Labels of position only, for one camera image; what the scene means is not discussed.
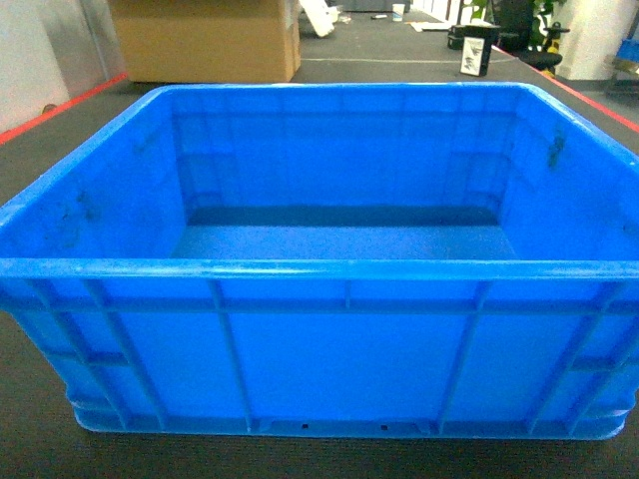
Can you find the white cup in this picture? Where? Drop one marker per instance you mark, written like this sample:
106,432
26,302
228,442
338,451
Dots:
397,12

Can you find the black office chair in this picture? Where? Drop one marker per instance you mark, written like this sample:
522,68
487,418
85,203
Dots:
546,58

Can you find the large blue plastic crate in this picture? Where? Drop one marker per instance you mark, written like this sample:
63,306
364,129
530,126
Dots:
340,260

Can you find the white foam board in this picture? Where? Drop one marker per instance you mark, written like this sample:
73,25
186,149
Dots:
319,15

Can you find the green potted plant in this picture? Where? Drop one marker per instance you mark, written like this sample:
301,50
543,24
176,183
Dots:
523,24

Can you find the large cardboard box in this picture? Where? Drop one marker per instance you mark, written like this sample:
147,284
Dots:
246,42

